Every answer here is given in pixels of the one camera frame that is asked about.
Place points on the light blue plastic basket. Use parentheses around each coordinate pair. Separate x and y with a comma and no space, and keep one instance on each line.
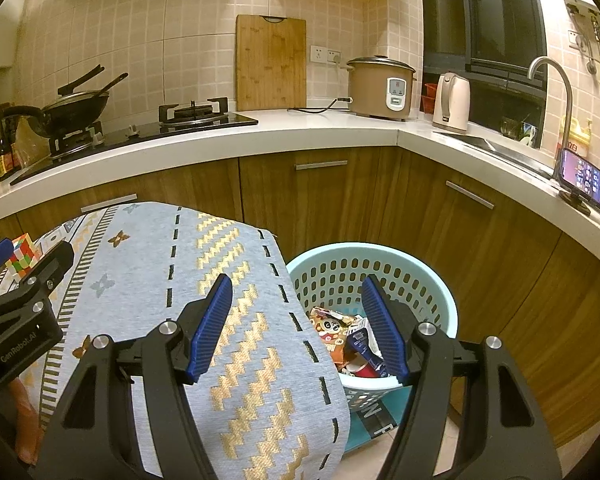
(330,265)

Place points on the orange cartoon snack packet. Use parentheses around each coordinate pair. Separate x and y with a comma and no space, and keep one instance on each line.
(330,335)

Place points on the hanging utensil rack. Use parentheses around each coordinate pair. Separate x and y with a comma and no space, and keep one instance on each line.
(595,40)

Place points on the black wok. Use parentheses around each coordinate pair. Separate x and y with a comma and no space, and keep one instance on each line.
(75,112)

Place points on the dark window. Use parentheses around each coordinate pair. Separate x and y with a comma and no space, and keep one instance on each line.
(495,20)

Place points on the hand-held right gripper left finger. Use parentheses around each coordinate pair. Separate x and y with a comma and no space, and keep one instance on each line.
(210,325)

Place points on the black gas hob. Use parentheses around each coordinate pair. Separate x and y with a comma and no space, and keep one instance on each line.
(200,120)

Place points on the black frying pan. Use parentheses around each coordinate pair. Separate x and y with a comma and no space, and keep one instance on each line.
(87,85)

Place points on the wooden cutting board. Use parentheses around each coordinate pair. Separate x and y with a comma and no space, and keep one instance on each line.
(270,65)

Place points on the red wrapper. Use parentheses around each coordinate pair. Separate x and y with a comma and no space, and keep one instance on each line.
(362,370)

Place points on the white wall socket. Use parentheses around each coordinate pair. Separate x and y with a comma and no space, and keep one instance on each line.
(325,54)

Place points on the white kitchen countertop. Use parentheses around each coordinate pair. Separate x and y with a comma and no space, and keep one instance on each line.
(330,127)

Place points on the dark printed book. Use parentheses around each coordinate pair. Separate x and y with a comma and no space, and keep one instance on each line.
(372,420)

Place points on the wooden kitchen cabinet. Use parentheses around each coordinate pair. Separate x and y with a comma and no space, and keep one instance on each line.
(320,200)

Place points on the dark sauce bottle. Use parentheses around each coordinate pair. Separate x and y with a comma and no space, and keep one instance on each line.
(5,155)

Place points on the black phone stand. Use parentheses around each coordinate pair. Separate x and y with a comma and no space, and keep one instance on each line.
(575,197)

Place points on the yellow packet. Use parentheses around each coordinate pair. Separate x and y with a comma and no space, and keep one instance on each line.
(577,137)

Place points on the person's left forearm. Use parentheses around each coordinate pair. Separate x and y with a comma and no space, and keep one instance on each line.
(27,420)

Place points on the glass jar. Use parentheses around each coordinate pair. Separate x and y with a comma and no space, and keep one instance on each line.
(517,132)

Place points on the colourful puzzle cube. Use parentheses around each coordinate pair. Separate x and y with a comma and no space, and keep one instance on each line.
(22,257)

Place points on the beige rice cooker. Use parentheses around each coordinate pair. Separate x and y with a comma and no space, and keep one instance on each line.
(375,90)

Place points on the steel sink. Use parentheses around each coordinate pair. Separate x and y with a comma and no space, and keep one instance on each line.
(500,152)

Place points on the cream electric kettle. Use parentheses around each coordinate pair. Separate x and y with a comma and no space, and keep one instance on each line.
(452,105)

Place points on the smartphone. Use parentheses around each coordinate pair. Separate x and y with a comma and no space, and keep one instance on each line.
(587,180)

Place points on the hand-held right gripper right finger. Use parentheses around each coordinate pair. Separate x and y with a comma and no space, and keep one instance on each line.
(385,325)

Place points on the metal faucet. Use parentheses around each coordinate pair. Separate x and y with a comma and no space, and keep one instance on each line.
(565,100)

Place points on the grey patterned tablecloth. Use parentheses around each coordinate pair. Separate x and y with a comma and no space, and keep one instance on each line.
(145,260)

